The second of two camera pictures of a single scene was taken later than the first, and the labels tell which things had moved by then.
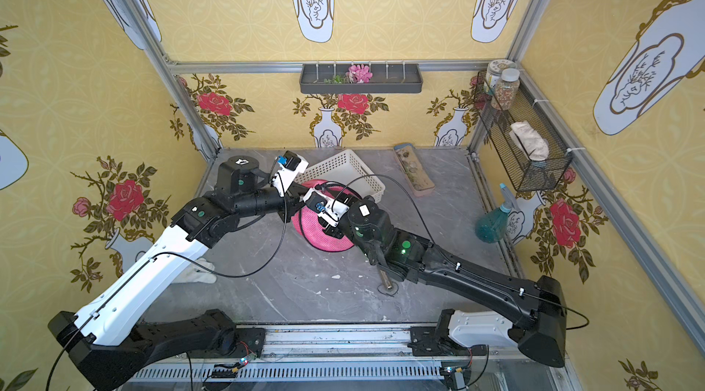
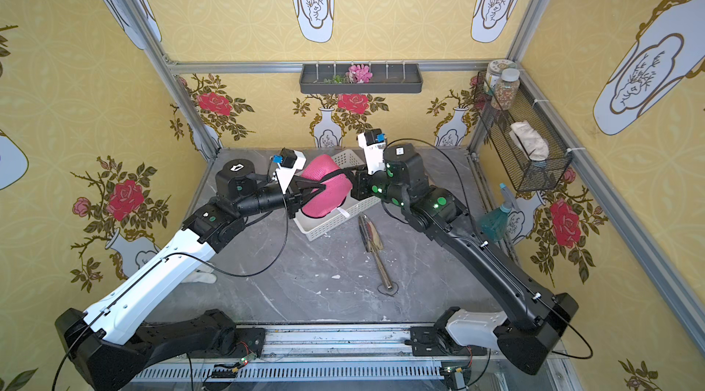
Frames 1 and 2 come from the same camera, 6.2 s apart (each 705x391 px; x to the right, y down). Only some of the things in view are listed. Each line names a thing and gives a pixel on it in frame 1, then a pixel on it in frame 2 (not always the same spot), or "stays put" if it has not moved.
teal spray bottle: x=491 y=225 stays put
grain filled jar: x=507 y=89 stays put
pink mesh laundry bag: x=307 y=224 -> x=338 y=186
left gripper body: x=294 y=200 stays put
